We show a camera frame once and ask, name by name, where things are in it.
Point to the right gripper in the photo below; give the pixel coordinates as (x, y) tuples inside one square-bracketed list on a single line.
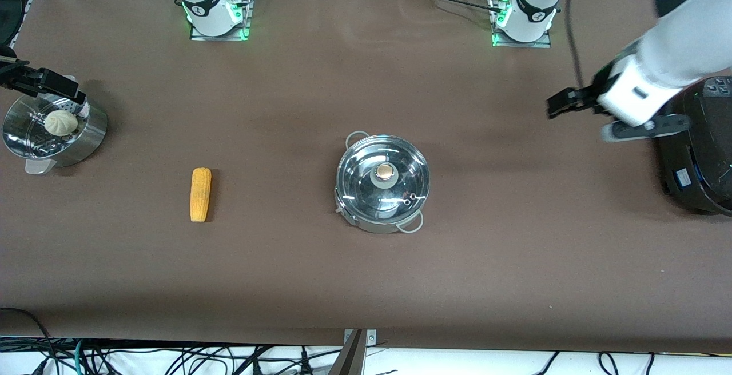
[(23, 79)]

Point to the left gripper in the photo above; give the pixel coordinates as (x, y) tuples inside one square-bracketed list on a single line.
[(595, 90)]

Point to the yellow corn cob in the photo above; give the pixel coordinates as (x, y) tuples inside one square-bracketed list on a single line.
[(201, 195)]

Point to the glass pot lid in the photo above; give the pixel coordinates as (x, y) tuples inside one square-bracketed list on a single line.
[(366, 163)]

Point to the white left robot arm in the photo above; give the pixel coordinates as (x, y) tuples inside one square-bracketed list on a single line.
[(686, 43)]

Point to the stainless steel steamer pot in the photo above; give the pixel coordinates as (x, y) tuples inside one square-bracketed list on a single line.
[(86, 135)]

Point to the stainless steel cooking pot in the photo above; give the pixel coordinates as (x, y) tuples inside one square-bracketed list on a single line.
[(377, 228)]

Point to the white steamed bun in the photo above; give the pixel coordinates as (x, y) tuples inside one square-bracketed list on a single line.
[(61, 122)]

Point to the black rice cooker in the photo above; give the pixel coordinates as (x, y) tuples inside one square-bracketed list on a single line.
[(703, 163)]

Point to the brown table cover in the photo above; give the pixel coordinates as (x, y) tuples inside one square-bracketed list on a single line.
[(286, 278)]

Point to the aluminium table edge rail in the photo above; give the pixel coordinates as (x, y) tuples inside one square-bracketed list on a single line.
[(26, 12)]

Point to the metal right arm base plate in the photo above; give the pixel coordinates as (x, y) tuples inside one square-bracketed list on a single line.
[(200, 36)]

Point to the silver metal clamp bracket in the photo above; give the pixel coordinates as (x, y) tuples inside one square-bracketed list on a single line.
[(372, 338)]

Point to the dark camera stand pole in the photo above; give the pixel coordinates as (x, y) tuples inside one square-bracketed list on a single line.
[(349, 363)]

